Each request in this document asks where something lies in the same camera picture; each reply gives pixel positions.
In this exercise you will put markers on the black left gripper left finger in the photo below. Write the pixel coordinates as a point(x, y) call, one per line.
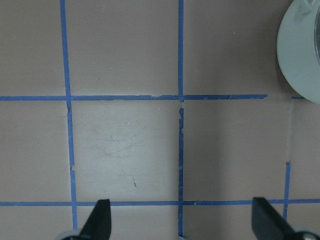
point(99, 223)

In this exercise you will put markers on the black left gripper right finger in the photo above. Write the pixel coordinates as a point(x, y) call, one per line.
point(268, 224)

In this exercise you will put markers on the pale green metal pot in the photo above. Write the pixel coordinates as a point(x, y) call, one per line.
point(298, 48)

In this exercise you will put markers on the brown paper table mat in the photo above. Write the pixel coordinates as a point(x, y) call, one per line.
point(175, 110)

